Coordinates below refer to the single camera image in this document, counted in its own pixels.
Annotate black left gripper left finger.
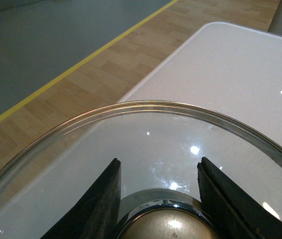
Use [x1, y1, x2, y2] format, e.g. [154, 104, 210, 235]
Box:
[42, 158, 121, 239]

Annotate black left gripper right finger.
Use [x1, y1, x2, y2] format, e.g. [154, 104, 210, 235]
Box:
[197, 157, 282, 239]

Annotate glass pot lid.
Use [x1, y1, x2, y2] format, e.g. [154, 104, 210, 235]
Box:
[0, 101, 282, 239]

